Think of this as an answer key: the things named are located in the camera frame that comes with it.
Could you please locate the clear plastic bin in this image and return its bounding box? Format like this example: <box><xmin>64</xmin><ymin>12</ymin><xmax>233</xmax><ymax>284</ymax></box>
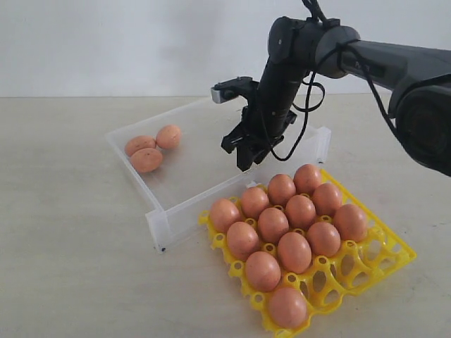
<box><xmin>106</xmin><ymin>99</ymin><xmax>331</xmax><ymax>253</ymax></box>

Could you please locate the brown egg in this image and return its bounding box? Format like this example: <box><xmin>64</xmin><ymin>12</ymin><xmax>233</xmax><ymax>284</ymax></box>
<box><xmin>311</xmin><ymin>182</ymin><xmax>342</xmax><ymax>217</ymax></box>
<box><xmin>293</xmin><ymin>163</ymin><xmax>322</xmax><ymax>195</ymax></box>
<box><xmin>306</xmin><ymin>222</ymin><xmax>341</xmax><ymax>257</ymax></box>
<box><xmin>209</xmin><ymin>199</ymin><xmax>242</xmax><ymax>233</ymax></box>
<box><xmin>285</xmin><ymin>195</ymin><xmax>316</xmax><ymax>230</ymax></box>
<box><xmin>130</xmin><ymin>148</ymin><xmax>163</xmax><ymax>173</ymax></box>
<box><xmin>333</xmin><ymin>204</ymin><xmax>368</xmax><ymax>242</ymax></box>
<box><xmin>268</xmin><ymin>287</ymin><xmax>307</xmax><ymax>329</ymax></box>
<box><xmin>245</xmin><ymin>251</ymin><xmax>281</xmax><ymax>292</ymax></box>
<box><xmin>156</xmin><ymin>125</ymin><xmax>182</xmax><ymax>149</ymax></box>
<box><xmin>240</xmin><ymin>187</ymin><xmax>269</xmax><ymax>219</ymax></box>
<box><xmin>267</xmin><ymin>174</ymin><xmax>297</xmax><ymax>206</ymax></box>
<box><xmin>277</xmin><ymin>232</ymin><xmax>312</xmax><ymax>274</ymax></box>
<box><xmin>226</xmin><ymin>222</ymin><xmax>260</xmax><ymax>261</ymax></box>
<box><xmin>257</xmin><ymin>207</ymin><xmax>289</xmax><ymax>244</ymax></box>
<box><xmin>124</xmin><ymin>135</ymin><xmax>156</xmax><ymax>157</ymax></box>

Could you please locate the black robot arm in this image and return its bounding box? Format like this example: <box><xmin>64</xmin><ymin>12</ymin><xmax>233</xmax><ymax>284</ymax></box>
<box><xmin>211</xmin><ymin>16</ymin><xmax>450</xmax><ymax>175</ymax></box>

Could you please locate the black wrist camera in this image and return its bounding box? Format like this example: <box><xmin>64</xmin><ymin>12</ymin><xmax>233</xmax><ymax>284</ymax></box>
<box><xmin>211</xmin><ymin>76</ymin><xmax>259</xmax><ymax>104</ymax></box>

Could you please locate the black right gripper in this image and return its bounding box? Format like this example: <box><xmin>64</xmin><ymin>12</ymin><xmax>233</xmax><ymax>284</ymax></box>
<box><xmin>221</xmin><ymin>61</ymin><xmax>309</xmax><ymax>172</ymax></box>

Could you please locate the yellow plastic egg tray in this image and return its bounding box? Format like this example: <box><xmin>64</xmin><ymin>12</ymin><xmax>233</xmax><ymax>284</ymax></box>
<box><xmin>198</xmin><ymin>170</ymin><xmax>416</xmax><ymax>337</ymax></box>

